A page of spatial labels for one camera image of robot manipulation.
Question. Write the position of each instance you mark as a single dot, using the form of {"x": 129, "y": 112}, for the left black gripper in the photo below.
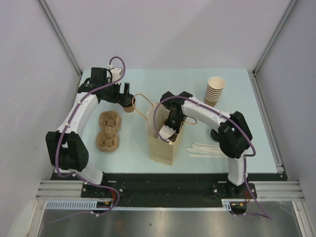
{"x": 123, "y": 98}

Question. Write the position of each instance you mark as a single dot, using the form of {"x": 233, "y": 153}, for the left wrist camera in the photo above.
{"x": 115, "y": 73}

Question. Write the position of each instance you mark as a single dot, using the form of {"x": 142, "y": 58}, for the single paper cup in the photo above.
{"x": 129, "y": 109}

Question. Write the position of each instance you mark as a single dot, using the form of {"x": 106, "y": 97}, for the brown paper bag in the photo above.
{"x": 159, "y": 150}

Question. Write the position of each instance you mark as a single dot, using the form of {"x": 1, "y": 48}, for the stack of black lids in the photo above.
{"x": 214, "y": 135}

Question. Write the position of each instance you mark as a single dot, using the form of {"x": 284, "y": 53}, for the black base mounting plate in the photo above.
{"x": 171, "y": 190}

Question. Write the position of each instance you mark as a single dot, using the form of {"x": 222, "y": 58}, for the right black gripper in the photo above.
{"x": 167, "y": 123}

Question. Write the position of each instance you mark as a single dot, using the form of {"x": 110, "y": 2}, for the stack of paper cups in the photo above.
{"x": 214, "y": 89}

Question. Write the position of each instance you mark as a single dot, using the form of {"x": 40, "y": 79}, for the white wrapped straws bundle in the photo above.
{"x": 201, "y": 150}

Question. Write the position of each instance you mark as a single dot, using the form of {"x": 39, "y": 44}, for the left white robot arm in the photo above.
{"x": 66, "y": 149}

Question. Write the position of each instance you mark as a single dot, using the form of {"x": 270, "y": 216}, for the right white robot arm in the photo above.
{"x": 231, "y": 130}

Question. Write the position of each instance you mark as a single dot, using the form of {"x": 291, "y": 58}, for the brown pulp cup carrier stack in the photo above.
{"x": 107, "y": 139}

